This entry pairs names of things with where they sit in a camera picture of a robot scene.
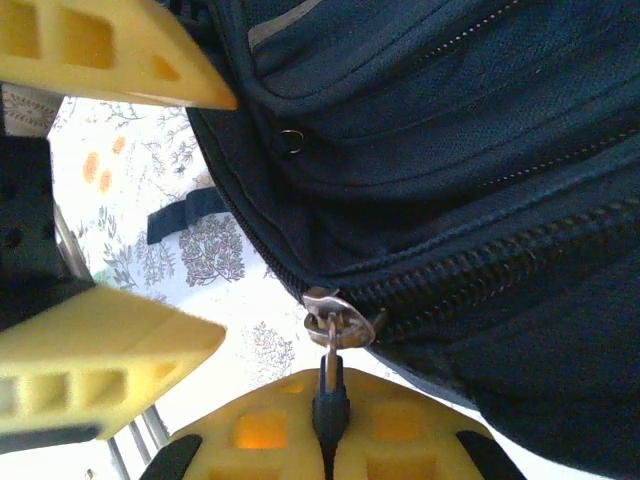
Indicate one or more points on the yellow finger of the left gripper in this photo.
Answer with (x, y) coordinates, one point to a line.
(100, 50)
(100, 350)

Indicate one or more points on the navy student backpack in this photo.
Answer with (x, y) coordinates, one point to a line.
(450, 150)

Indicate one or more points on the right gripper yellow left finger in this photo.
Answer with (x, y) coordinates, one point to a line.
(250, 435)

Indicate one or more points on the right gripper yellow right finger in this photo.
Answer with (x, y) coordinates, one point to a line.
(410, 435)

